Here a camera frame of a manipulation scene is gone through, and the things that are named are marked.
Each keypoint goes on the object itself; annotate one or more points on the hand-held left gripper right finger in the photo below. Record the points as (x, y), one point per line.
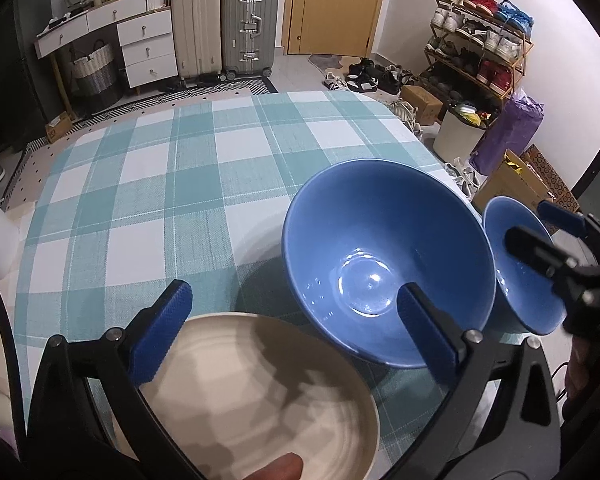
(425, 330)

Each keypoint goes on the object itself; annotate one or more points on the person's right hand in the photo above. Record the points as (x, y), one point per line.
(585, 367)

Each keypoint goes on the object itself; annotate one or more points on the wooden door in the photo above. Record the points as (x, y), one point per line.
(335, 5)

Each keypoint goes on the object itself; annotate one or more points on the teal white checked tablecloth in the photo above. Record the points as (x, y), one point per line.
(155, 185)

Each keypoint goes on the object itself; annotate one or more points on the patterned brown box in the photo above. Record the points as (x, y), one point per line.
(555, 180)

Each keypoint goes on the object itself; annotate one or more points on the wooden shoe rack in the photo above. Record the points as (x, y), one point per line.
(522, 67)

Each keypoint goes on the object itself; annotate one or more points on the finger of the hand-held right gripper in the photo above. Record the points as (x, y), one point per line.
(560, 217)
(530, 247)

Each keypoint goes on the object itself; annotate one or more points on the large cardboard box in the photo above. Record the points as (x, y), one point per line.
(510, 185)

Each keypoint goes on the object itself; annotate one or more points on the rows of assorted shoes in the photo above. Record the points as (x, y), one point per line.
(480, 30)

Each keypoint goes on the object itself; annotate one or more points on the brown cardboard box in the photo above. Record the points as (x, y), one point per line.
(422, 102)

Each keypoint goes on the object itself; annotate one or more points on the blue bowl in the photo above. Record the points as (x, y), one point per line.
(370, 220)
(520, 300)

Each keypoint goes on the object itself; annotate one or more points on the silver suitcase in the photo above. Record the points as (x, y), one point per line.
(250, 25)

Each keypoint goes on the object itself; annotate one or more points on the white drawer dresser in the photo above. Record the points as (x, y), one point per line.
(145, 35)

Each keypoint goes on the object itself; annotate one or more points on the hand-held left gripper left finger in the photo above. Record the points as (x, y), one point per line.
(162, 330)

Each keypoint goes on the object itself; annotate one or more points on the purple bag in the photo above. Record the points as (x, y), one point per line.
(510, 130)

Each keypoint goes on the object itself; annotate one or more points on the white bin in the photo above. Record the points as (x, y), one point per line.
(457, 135)

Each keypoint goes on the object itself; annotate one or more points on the grey doormat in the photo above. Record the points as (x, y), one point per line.
(325, 61)

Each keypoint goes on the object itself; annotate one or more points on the white sneakers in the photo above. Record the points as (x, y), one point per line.
(462, 177)

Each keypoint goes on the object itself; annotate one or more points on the beige suitcase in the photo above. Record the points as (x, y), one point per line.
(197, 30)

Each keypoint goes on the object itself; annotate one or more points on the person's left hand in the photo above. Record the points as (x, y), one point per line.
(277, 467)

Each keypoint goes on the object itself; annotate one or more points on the pile of dark sandals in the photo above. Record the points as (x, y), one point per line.
(370, 77)

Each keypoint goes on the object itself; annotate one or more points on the white knitted shoes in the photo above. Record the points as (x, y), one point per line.
(405, 115)

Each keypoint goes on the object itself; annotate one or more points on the small cardboard box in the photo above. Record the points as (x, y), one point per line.
(59, 126)

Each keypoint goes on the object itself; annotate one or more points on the round cream plate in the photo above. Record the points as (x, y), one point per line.
(255, 385)

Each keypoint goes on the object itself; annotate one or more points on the woven laundry basket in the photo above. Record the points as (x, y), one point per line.
(95, 75)

